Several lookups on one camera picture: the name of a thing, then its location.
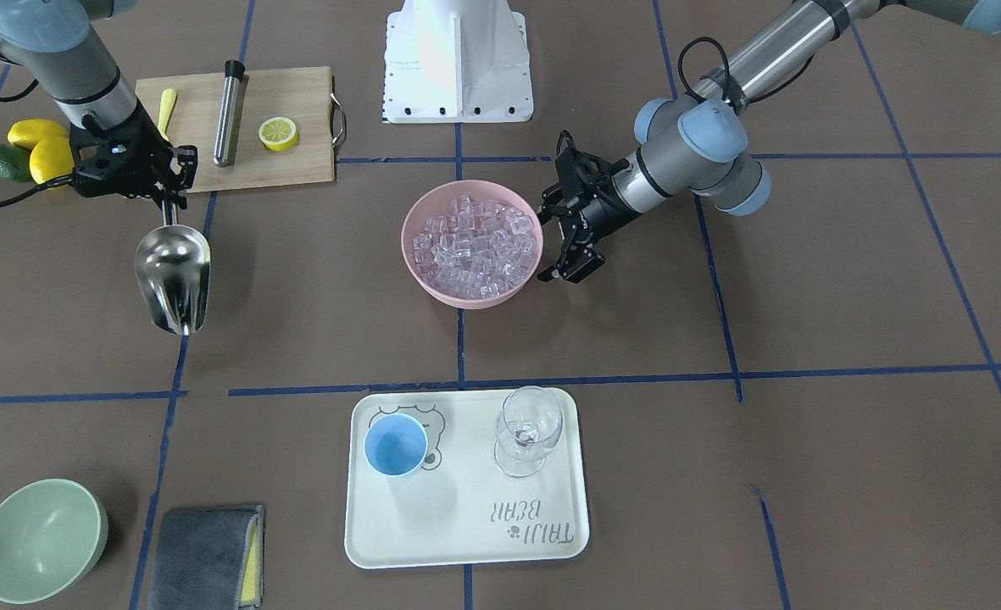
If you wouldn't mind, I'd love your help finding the yellow plastic knife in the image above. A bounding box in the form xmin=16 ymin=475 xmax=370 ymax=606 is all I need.
xmin=158 ymin=88 xmax=178 ymax=141

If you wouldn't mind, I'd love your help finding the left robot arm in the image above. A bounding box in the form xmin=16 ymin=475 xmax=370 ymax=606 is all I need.
xmin=537 ymin=1 xmax=887 ymax=283

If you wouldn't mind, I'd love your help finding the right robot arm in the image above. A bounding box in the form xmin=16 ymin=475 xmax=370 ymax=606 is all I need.
xmin=0 ymin=1 xmax=197 ymax=225

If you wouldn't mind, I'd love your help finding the lemon half slice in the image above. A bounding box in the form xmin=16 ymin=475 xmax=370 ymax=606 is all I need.
xmin=259 ymin=116 xmax=300 ymax=152

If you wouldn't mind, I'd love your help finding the green ceramic bowl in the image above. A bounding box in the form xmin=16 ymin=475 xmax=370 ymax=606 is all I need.
xmin=0 ymin=479 xmax=108 ymax=605

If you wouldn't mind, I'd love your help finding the yellow lemon back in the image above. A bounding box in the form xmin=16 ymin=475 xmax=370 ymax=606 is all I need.
xmin=7 ymin=119 xmax=70 ymax=152

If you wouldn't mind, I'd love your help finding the cream serving tray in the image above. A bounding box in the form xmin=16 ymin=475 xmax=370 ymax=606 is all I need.
xmin=344 ymin=387 xmax=592 ymax=570

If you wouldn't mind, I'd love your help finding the yellow lemon front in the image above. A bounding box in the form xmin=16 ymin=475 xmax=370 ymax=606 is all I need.
xmin=29 ymin=136 xmax=75 ymax=185

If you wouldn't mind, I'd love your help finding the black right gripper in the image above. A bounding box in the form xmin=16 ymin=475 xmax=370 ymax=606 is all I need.
xmin=70 ymin=102 xmax=198 ymax=214

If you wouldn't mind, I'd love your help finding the grey folded cloth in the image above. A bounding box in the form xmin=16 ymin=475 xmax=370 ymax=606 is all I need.
xmin=147 ymin=503 xmax=266 ymax=609

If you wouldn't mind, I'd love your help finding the pink bowl of ice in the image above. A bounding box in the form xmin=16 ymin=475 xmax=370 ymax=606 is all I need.
xmin=402 ymin=179 xmax=544 ymax=309

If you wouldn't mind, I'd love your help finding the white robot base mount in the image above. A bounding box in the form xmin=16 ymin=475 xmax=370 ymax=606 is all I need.
xmin=381 ymin=1 xmax=535 ymax=125

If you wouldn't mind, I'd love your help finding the clear wine glass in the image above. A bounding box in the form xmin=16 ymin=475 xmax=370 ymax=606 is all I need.
xmin=495 ymin=385 xmax=564 ymax=479

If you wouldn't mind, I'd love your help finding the yellow lemon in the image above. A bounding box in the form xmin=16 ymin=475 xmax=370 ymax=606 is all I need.
xmin=7 ymin=119 xmax=70 ymax=152
xmin=29 ymin=136 xmax=75 ymax=185

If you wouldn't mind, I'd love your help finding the steel cylinder muddler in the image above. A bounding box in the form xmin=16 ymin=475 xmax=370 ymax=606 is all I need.
xmin=213 ymin=59 xmax=246 ymax=169

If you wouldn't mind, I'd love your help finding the blue plastic cup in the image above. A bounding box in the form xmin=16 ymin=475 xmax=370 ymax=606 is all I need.
xmin=364 ymin=413 xmax=429 ymax=476

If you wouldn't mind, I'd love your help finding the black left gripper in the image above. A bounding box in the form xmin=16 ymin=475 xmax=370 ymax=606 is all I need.
xmin=536 ymin=132 xmax=638 ymax=283

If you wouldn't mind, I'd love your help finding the wooden cutting board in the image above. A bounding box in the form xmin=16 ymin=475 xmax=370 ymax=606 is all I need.
xmin=135 ymin=66 xmax=335 ymax=193

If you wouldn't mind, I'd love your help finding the green avocado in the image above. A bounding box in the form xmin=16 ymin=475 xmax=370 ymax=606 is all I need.
xmin=0 ymin=144 xmax=34 ymax=184

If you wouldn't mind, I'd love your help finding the metal ice scoop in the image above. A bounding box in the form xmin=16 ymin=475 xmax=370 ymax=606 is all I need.
xmin=133 ymin=201 xmax=212 ymax=336

